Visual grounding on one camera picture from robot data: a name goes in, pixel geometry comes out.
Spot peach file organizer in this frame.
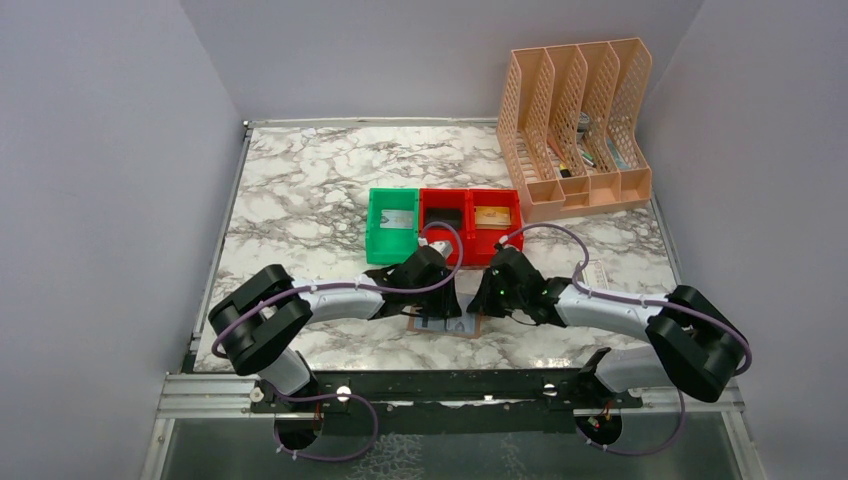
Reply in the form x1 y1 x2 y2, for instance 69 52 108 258
496 37 652 222

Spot tan leather card holder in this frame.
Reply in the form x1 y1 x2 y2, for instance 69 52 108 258
407 293 484 339

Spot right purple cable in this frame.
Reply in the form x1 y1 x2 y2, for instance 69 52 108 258
496 223 753 458

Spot white small box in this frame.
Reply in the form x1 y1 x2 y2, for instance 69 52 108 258
581 260 609 289

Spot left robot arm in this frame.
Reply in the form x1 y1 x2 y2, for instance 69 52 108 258
208 241 460 411

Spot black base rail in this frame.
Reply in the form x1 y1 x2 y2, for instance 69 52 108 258
249 368 642 436

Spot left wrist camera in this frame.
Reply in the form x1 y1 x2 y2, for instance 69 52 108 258
418 237 454 259

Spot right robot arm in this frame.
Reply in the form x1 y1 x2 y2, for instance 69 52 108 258
467 247 751 407

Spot green plastic bin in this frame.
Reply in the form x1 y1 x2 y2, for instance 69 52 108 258
365 188 419 265

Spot black cards stack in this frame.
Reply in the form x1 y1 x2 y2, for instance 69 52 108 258
424 207 463 231

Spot gold cards stack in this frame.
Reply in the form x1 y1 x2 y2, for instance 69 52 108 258
474 206 512 230

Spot silver card in green bin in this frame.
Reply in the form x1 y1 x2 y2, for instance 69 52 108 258
379 209 417 230

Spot purple cable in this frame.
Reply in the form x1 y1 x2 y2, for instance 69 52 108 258
496 223 753 458
210 221 465 464

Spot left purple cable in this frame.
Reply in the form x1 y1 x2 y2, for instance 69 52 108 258
210 221 465 464

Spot red plastic bin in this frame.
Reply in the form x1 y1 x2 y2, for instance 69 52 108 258
466 189 523 266
419 188 469 266

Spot items in organizer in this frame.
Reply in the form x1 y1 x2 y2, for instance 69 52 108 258
543 109 631 179

